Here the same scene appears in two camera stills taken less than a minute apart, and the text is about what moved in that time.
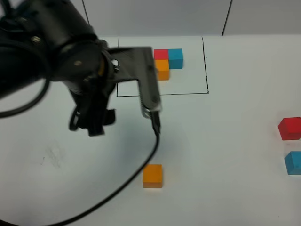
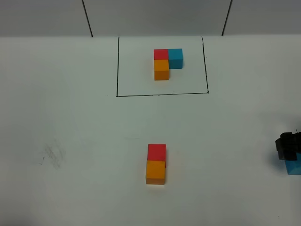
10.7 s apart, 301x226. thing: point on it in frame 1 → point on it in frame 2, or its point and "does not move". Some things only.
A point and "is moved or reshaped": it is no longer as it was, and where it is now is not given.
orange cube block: [152, 176] is moved or reshaped
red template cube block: [161, 54] does not move
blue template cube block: [176, 58] does not move
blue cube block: [293, 163] does not move
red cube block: [289, 128] → [157, 152]
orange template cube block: [163, 69] does not move
